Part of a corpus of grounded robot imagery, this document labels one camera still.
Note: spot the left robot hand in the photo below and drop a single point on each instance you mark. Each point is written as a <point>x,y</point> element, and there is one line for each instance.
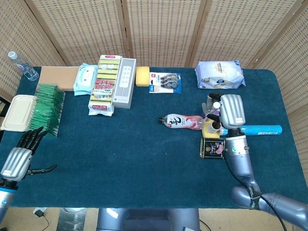
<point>18,161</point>

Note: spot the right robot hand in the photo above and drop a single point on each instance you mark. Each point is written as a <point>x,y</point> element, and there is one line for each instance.
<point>232,110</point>

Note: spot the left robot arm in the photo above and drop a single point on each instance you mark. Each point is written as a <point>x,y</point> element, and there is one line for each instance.
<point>5,199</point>

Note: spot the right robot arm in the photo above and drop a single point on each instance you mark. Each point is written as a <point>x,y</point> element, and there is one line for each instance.
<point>240,158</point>

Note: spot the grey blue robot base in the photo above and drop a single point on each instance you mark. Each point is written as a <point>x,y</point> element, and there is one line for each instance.
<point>149,220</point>

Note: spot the blue tube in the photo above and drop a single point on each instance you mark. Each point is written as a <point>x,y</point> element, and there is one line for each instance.
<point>262,130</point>

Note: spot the yellow sponge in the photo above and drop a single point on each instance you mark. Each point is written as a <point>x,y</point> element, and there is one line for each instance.
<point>142,76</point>
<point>209,134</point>

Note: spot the white blue tissue pack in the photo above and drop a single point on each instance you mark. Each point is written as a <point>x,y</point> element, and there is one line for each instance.
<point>220,74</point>

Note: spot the black luncheon meat can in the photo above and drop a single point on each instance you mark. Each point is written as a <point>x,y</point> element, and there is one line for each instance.
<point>211,148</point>

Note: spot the beige lidded food container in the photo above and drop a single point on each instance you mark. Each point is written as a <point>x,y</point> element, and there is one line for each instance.
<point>18,113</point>

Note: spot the drink bottle black cap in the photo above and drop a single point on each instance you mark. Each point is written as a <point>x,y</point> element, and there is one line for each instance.
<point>180,121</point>

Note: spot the clear box of green sachets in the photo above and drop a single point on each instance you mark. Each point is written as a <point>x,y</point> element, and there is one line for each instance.
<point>47,109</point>

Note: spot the correction tape blister pack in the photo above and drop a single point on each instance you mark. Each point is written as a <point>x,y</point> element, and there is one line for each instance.
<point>164,83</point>

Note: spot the grey metal table leg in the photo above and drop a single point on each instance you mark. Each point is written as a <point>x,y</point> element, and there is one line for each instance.
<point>72,220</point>

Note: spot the brown spiral notebook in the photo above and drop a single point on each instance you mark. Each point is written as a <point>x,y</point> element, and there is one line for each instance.
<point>56,78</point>

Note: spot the clear plastic water bottle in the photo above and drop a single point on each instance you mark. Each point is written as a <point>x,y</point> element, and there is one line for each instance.
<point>24,67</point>

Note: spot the woven wooden folding screen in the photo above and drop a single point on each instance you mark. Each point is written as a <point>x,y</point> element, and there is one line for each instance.
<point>163,31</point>

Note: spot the light blue wet wipes pack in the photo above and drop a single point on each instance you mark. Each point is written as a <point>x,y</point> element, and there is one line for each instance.
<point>84,79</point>

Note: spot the long white power strip box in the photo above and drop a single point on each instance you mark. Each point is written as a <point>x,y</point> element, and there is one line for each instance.
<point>124,83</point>

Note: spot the dark blue table cloth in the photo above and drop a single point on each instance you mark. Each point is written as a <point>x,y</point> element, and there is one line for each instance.
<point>132,163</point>

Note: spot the yellow green sponge pack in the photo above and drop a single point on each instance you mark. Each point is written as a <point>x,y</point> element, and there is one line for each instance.
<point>104,84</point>

